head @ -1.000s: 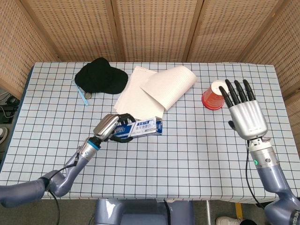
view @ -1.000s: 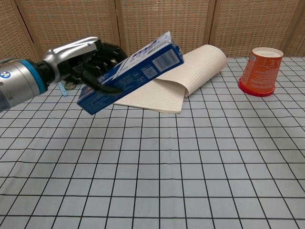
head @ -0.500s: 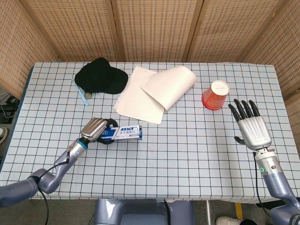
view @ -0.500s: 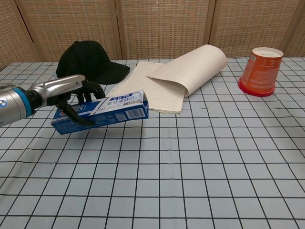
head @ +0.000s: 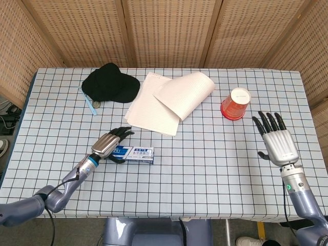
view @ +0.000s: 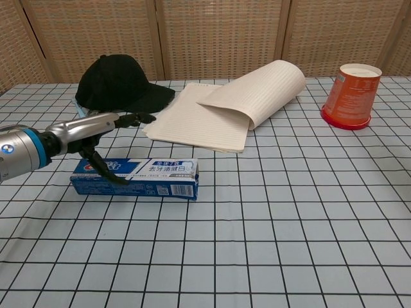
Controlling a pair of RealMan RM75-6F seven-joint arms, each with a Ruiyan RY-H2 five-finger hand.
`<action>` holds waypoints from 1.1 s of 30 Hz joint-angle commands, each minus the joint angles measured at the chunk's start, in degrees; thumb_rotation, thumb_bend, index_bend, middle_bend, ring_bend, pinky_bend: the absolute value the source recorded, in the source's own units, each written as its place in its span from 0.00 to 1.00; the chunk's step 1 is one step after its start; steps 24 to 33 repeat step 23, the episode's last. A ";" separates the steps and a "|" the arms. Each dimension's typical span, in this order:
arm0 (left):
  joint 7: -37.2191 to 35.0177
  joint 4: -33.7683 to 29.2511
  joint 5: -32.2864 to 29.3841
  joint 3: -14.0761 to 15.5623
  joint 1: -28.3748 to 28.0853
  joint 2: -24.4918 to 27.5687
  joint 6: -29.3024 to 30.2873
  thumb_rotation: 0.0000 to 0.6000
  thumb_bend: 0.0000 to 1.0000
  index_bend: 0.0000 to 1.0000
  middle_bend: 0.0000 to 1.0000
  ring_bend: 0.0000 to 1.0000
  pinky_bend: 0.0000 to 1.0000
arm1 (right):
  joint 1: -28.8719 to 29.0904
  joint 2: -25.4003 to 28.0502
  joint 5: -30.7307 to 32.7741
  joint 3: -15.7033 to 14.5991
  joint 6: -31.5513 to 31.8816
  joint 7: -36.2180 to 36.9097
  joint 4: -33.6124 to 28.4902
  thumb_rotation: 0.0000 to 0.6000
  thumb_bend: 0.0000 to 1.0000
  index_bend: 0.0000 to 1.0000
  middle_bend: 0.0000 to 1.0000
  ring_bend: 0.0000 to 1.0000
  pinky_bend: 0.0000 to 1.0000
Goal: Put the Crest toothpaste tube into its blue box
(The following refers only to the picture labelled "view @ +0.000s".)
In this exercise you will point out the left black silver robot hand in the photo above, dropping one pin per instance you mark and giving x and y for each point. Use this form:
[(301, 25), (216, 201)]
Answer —
[(83, 128)]

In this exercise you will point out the blue toothpaste carton box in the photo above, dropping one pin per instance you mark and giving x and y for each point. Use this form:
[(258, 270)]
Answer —
[(154, 186)]

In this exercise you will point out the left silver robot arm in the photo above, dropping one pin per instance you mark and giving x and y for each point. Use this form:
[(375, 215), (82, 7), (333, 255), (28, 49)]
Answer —
[(19, 150)]

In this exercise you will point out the black baseball cap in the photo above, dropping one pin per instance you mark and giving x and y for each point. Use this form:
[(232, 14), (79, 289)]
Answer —
[(115, 83)]

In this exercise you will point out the woven rattan screen panel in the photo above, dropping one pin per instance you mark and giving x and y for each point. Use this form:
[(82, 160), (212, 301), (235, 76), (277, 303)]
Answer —
[(405, 32), (96, 32), (343, 29), (16, 41), (221, 32)]

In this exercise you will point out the open lined paper notebook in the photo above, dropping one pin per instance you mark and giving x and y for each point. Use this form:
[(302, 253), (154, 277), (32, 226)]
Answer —
[(205, 128)]

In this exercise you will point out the blue checked tablecloth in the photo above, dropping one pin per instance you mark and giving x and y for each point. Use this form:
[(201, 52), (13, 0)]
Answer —
[(224, 240)]

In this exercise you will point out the upturned orange paper cup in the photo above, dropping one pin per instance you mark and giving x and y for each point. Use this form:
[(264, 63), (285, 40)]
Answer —
[(351, 96)]

